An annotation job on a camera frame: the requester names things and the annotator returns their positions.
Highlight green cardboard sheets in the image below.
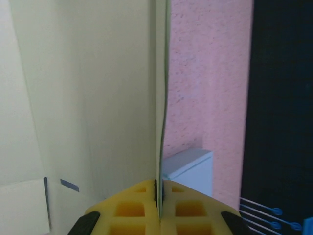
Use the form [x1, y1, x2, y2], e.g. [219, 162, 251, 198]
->
[0, 0, 170, 235]

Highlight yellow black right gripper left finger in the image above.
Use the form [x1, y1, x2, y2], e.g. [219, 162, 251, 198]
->
[69, 180, 161, 235]

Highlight light blue paper box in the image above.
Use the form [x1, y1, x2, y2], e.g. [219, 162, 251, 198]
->
[162, 146, 214, 198]

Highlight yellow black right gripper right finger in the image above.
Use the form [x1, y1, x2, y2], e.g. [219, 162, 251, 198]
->
[161, 180, 251, 235]

